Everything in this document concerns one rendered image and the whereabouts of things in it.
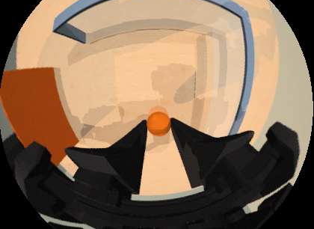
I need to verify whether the low clear plastic wall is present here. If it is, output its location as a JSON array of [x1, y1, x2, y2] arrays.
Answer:
[[57, 0, 245, 138]]

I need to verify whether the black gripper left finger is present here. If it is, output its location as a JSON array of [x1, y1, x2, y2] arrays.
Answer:
[[64, 120, 147, 195]]

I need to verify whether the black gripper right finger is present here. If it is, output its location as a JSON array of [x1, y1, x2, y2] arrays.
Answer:
[[171, 117, 254, 189]]

